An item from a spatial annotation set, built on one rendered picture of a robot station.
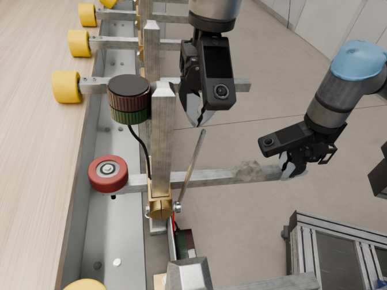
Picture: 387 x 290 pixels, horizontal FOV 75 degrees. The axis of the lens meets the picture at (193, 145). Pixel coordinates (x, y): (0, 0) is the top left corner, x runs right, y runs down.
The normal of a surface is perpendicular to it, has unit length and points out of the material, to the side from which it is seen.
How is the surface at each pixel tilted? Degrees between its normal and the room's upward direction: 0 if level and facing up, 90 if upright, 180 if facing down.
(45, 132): 0
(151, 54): 90
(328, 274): 0
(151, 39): 90
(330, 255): 0
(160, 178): 90
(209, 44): 30
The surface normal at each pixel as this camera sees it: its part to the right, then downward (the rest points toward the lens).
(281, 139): -0.37, -0.60
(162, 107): 0.18, 0.72
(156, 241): 0.11, -0.69
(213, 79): 0.19, -0.24
